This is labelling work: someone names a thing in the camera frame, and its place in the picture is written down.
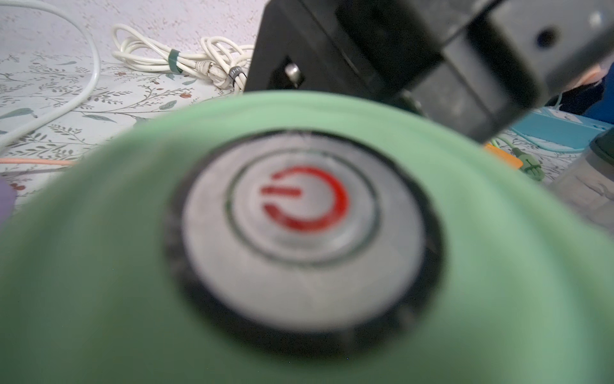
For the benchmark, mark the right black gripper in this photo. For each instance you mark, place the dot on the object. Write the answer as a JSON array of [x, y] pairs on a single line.
[[473, 66]]

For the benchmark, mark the orange power strip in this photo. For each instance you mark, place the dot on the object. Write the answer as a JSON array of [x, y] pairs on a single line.
[[510, 160]]

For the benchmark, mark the dark green meat grinder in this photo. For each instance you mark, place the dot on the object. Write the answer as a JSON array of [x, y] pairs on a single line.
[[587, 184]]

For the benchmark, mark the light green meat grinder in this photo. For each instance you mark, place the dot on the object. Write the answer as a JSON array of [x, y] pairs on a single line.
[[296, 237]]

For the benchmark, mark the teal power strip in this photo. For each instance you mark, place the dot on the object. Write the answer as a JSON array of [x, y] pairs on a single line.
[[560, 128]]

